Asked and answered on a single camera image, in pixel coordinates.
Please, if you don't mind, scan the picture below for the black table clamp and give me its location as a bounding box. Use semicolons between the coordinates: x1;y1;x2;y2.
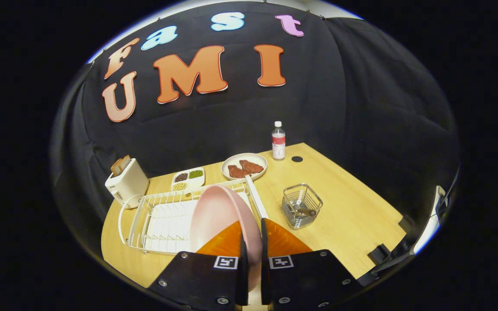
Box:
368;244;391;265
398;215;416;234

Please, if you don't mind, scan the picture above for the metal spoon with dark handle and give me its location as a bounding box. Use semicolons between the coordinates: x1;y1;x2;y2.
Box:
289;206;318;217

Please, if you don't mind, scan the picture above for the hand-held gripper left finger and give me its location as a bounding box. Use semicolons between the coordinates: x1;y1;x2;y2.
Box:
147;220;249;309

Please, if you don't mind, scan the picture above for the white toaster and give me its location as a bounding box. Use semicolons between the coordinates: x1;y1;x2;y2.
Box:
105;158;150;209

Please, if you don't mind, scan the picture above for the metal wire basket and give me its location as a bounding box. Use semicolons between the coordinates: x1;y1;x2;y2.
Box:
282;184;323;229

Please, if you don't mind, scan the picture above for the white divided dish with beans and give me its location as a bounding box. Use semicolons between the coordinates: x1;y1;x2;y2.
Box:
171;167;205;193

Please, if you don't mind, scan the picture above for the clear bottle with red label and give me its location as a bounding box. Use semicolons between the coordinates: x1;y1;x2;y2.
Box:
271;121;286;160

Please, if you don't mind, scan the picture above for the white plate with meat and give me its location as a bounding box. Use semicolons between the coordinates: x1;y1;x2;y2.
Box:
221;152;268;181

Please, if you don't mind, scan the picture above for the pink plate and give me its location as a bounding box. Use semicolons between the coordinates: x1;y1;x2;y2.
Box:
189;185;263;292

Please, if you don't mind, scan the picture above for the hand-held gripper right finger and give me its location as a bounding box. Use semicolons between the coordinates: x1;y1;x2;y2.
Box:
261;218;360;311

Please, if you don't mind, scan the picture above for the white wire dish rack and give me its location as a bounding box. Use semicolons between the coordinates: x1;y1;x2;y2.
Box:
118;178;269;255

